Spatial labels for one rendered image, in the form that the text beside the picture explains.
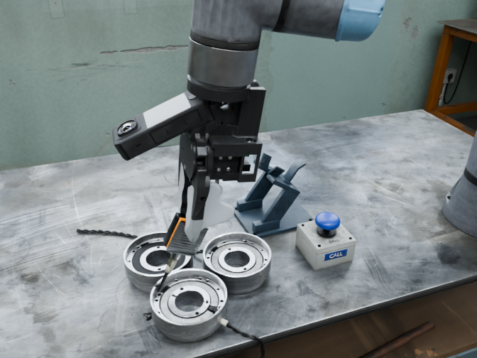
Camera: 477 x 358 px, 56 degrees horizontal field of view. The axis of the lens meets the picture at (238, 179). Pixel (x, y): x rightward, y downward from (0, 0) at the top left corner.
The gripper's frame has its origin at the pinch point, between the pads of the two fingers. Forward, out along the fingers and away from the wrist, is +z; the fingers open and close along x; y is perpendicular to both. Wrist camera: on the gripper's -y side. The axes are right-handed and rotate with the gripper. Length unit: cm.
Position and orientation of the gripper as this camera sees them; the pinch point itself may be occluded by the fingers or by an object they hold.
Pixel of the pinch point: (185, 226)
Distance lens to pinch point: 59.7
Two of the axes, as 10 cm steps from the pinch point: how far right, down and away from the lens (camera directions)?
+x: -3.2, -5.0, 8.0
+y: 9.4, -0.4, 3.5
